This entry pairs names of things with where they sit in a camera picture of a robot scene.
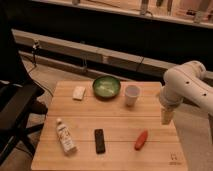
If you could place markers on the green bowl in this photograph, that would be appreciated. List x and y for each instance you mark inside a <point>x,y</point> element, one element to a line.
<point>106,86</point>

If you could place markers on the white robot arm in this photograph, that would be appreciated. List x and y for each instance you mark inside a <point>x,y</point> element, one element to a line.
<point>185,81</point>

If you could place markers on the white sponge block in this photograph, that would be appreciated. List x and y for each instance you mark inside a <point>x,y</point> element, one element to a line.
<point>78,93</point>

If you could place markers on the black office chair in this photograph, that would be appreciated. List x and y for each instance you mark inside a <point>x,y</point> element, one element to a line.
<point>16,104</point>

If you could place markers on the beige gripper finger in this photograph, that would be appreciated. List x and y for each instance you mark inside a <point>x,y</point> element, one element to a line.
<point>166,116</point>

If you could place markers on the white ceramic cup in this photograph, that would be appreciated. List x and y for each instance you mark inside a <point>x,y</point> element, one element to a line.
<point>132,92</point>

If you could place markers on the black remote control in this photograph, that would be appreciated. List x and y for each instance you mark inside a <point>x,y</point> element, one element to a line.
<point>99,141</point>

